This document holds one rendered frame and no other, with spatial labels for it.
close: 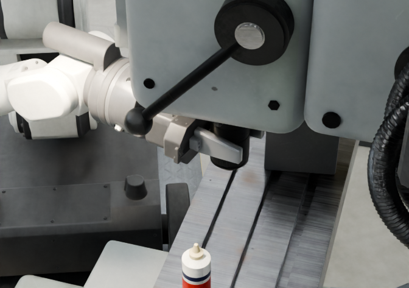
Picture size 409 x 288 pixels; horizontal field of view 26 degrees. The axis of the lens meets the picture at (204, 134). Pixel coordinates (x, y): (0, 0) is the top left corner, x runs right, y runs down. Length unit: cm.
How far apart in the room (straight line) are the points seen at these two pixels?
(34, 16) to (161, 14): 86
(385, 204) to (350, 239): 198
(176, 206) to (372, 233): 96
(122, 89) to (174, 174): 120
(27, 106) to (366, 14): 53
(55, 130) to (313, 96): 120
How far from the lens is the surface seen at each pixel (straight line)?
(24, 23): 171
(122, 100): 106
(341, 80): 82
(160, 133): 105
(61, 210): 190
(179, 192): 191
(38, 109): 115
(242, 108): 89
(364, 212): 277
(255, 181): 147
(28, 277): 162
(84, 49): 109
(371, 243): 267
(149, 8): 86
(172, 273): 133
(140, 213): 186
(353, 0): 78
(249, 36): 80
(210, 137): 102
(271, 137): 145
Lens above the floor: 188
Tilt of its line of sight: 39 degrees down
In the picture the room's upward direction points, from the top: straight up
